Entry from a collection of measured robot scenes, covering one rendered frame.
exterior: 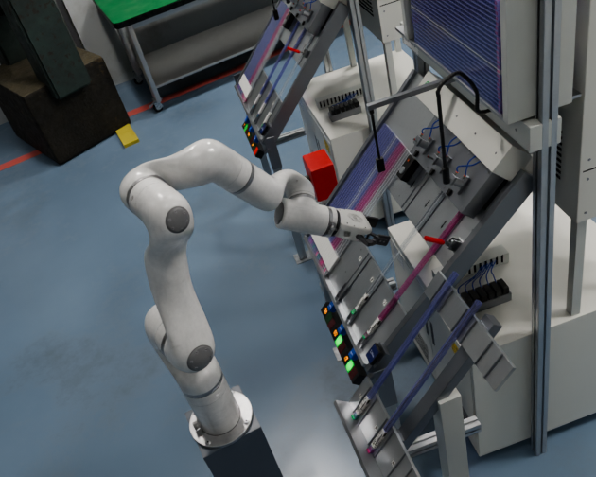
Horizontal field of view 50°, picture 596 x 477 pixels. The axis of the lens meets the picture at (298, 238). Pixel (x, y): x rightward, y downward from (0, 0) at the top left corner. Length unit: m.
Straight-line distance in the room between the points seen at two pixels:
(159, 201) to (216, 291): 2.05
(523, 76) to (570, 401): 1.32
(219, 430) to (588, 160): 1.21
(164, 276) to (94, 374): 1.85
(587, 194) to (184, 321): 1.08
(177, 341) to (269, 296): 1.72
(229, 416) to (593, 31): 1.32
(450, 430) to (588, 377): 0.78
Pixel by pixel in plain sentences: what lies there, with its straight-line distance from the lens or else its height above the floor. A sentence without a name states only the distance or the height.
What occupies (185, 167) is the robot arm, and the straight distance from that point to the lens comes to 1.47.
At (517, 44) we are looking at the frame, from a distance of 1.49.
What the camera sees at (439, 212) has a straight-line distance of 1.87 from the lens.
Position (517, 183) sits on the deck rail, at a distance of 1.69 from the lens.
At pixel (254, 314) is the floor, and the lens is 3.21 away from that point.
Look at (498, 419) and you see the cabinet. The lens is 2.37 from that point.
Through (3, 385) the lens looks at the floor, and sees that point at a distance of 3.59.
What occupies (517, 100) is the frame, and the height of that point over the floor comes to 1.44.
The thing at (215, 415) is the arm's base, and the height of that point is 0.80.
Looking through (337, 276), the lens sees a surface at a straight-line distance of 2.17.
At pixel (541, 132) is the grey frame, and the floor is 1.36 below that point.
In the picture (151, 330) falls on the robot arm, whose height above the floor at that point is 1.10.
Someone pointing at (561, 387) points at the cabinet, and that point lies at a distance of 2.40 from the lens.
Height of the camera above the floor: 2.21
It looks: 38 degrees down
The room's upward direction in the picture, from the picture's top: 16 degrees counter-clockwise
